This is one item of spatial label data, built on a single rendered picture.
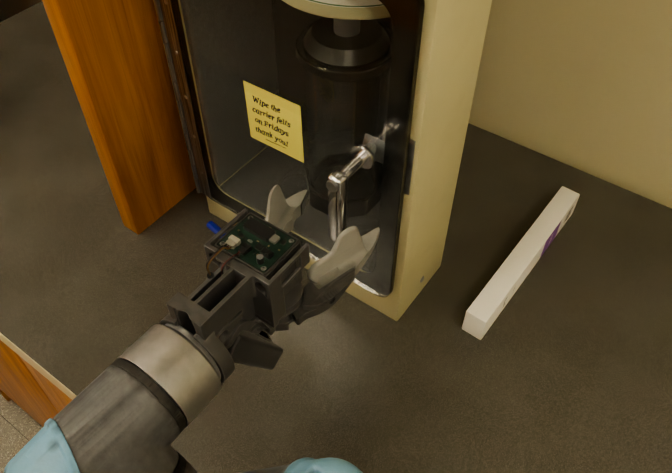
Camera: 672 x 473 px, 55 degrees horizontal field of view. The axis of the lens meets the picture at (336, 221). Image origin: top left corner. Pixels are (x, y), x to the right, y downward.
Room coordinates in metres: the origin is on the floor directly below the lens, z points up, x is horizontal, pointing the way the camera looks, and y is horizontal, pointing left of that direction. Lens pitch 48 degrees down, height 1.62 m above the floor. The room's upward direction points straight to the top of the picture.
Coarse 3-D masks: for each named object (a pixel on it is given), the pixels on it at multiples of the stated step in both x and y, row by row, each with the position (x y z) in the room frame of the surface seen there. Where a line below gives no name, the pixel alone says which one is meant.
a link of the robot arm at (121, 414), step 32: (96, 384) 0.23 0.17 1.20; (128, 384) 0.22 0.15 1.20; (64, 416) 0.20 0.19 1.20; (96, 416) 0.20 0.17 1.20; (128, 416) 0.20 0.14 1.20; (160, 416) 0.21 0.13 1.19; (32, 448) 0.18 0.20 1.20; (64, 448) 0.18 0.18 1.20; (96, 448) 0.18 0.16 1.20; (128, 448) 0.18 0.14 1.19; (160, 448) 0.19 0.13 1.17
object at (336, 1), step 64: (192, 0) 0.59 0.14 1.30; (256, 0) 0.54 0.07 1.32; (320, 0) 0.50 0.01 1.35; (384, 0) 0.46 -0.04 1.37; (192, 64) 0.60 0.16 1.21; (256, 64) 0.55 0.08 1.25; (320, 64) 0.50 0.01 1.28; (384, 64) 0.46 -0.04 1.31; (320, 128) 0.50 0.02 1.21; (384, 128) 0.46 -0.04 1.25; (256, 192) 0.56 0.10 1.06; (320, 192) 0.50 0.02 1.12; (384, 192) 0.45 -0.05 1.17; (320, 256) 0.50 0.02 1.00; (384, 256) 0.45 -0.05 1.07
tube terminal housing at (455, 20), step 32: (448, 0) 0.46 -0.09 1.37; (480, 0) 0.52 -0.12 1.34; (448, 32) 0.47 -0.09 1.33; (480, 32) 0.53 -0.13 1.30; (448, 64) 0.48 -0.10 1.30; (416, 96) 0.45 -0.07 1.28; (448, 96) 0.49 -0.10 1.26; (416, 128) 0.45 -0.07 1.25; (448, 128) 0.50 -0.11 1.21; (416, 160) 0.45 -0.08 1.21; (448, 160) 0.51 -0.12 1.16; (416, 192) 0.45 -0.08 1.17; (448, 192) 0.52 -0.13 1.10; (416, 224) 0.46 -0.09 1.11; (448, 224) 0.54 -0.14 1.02; (416, 256) 0.47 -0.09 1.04; (352, 288) 0.49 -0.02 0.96; (416, 288) 0.48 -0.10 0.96
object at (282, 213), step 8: (272, 192) 0.42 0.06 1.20; (280, 192) 0.43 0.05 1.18; (304, 192) 0.46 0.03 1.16; (272, 200) 0.42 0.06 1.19; (280, 200) 0.43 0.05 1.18; (288, 200) 0.45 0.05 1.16; (296, 200) 0.45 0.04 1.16; (304, 200) 0.45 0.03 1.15; (272, 208) 0.42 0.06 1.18; (280, 208) 0.43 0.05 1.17; (288, 208) 0.44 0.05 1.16; (296, 208) 0.44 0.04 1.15; (304, 208) 0.45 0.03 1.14; (272, 216) 0.41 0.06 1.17; (280, 216) 0.43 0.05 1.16; (288, 216) 0.43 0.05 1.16; (296, 216) 0.44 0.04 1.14; (280, 224) 0.42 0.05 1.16; (288, 224) 0.42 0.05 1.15; (288, 232) 0.42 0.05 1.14
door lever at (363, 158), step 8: (352, 152) 0.47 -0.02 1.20; (360, 152) 0.47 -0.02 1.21; (368, 152) 0.46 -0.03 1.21; (352, 160) 0.46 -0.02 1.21; (360, 160) 0.46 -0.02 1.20; (368, 160) 0.46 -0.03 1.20; (344, 168) 0.45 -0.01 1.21; (352, 168) 0.45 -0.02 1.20; (328, 176) 0.43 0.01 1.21; (336, 176) 0.43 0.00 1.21; (344, 176) 0.43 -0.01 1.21; (328, 184) 0.43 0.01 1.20; (336, 184) 0.43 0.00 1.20; (344, 184) 0.43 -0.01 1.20; (328, 192) 0.43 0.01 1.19; (336, 192) 0.43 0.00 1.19; (344, 192) 0.43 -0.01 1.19; (328, 200) 0.43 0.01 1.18; (336, 200) 0.43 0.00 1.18; (344, 200) 0.43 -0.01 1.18; (328, 208) 0.43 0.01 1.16; (336, 208) 0.43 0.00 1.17; (344, 208) 0.43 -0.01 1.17; (328, 216) 0.43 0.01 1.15; (336, 216) 0.43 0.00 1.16; (344, 216) 0.43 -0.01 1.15; (328, 224) 0.43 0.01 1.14; (336, 224) 0.43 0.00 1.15; (344, 224) 0.43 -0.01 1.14; (328, 232) 0.43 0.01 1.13; (336, 232) 0.43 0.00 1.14
